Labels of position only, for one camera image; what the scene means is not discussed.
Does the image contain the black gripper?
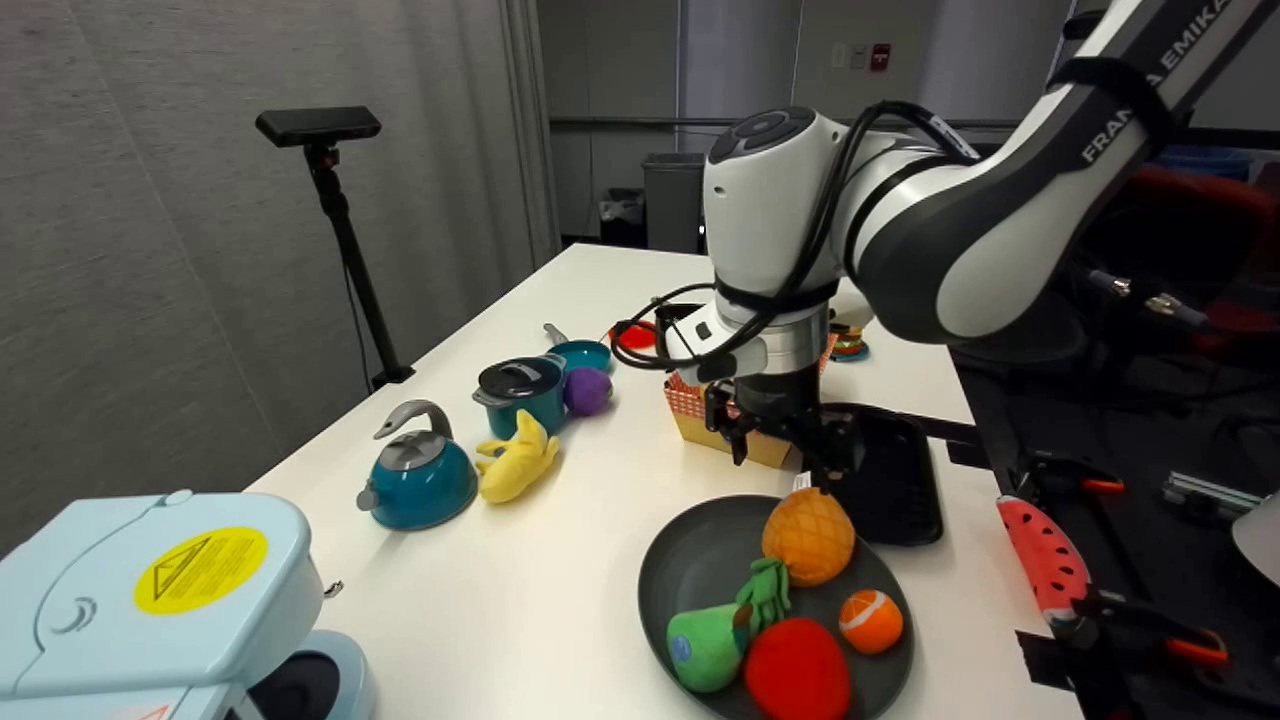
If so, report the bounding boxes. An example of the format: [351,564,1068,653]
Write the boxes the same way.
[700,370,870,477]

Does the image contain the black tripod stand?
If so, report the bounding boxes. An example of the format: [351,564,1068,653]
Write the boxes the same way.
[253,104,414,392]

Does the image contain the teal toy frying pan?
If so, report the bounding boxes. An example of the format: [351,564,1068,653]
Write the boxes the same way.
[541,319,621,379]

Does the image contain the red watermelon slice plush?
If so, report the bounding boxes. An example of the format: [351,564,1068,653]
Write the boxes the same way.
[997,491,1097,619]

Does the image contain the small toy can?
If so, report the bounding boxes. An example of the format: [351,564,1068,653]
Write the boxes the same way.
[825,316,874,366]

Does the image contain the red checkered basket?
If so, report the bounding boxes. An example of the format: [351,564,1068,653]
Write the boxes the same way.
[658,370,809,470]

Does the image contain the orange slice plush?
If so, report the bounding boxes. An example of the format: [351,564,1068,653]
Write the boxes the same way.
[837,583,906,660]

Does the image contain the teal toy kettle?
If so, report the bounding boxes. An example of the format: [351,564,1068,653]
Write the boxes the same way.
[351,394,479,536]

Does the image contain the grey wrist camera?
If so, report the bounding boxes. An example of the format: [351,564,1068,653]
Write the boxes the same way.
[673,300,772,379]

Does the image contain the light blue toy toaster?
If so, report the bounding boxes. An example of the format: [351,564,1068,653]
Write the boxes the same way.
[0,487,380,720]

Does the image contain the green pear plush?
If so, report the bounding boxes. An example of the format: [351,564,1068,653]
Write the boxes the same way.
[663,598,753,698]

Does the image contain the yellow banana plush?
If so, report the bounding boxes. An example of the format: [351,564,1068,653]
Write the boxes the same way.
[472,403,566,511]

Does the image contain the red apple plush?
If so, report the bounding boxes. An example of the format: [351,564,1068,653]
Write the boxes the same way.
[738,616,854,720]

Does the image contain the grey storage cabinet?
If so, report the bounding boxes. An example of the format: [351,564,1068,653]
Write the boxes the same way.
[640,146,707,254]

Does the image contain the teal toy pot with lid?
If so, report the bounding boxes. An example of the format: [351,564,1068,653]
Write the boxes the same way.
[472,350,571,442]

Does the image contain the small red toy plate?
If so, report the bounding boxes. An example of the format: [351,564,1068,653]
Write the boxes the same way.
[603,316,666,361]

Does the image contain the orange handled clamp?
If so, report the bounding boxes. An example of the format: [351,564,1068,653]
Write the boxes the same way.
[1014,450,1133,511]
[1065,592,1236,685]

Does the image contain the orange pineapple plush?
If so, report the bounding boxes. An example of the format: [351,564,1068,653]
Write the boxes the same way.
[728,485,860,653]

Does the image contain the dark grey round plate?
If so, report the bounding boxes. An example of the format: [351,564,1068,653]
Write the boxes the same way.
[630,491,918,720]

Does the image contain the black rectangular tray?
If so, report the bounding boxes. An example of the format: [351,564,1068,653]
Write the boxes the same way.
[795,403,947,551]

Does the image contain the red office chair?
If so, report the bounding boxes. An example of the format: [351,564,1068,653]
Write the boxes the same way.
[1104,159,1280,374]

